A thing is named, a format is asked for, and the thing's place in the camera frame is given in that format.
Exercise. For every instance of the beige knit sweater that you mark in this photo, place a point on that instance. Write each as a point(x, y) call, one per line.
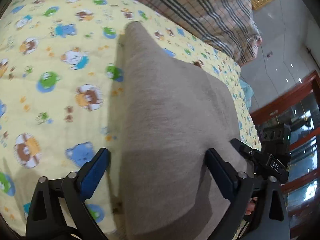
point(170, 120)

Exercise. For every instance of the plaid quilt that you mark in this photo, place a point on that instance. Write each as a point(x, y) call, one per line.
point(220, 12)

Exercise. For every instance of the teal cloth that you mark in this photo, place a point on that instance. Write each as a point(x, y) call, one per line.
point(246, 92)

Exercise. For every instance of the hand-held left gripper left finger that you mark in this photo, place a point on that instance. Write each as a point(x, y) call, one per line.
point(93, 175)

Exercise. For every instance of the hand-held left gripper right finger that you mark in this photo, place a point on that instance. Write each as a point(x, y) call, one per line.
point(221, 175)

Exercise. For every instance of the yellow bear-print bed sheet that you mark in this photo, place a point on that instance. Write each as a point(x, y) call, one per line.
point(50, 80)

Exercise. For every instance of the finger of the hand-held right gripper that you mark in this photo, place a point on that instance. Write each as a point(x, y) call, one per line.
point(246, 150)

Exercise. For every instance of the person's right hand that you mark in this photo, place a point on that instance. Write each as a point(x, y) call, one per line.
point(251, 207)

